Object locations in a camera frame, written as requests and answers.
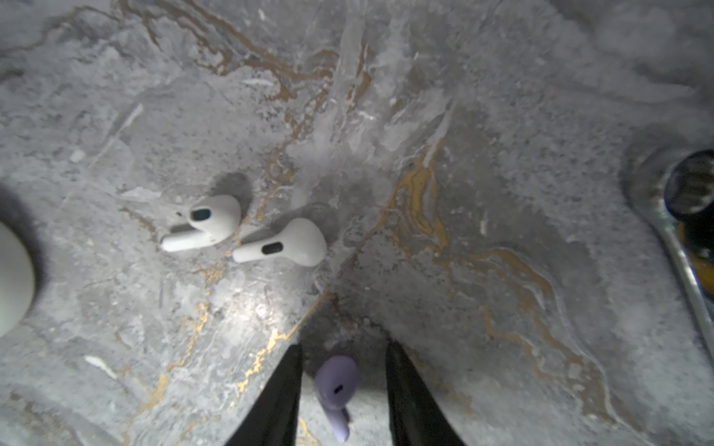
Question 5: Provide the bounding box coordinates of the purple earbud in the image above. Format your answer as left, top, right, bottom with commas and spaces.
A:
315, 355, 360, 444

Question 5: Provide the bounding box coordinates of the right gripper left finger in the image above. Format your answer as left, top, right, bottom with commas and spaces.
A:
225, 344, 303, 446

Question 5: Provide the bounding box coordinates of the metal rod tool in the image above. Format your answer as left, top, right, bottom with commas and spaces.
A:
623, 146, 713, 355

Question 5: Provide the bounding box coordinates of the white earbud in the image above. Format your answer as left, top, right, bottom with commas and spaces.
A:
159, 195, 242, 253
232, 217, 327, 267

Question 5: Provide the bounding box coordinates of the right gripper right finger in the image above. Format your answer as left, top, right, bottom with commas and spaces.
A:
386, 340, 465, 446

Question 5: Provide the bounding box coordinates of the white round earbud case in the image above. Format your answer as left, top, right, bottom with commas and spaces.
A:
0, 223, 36, 336

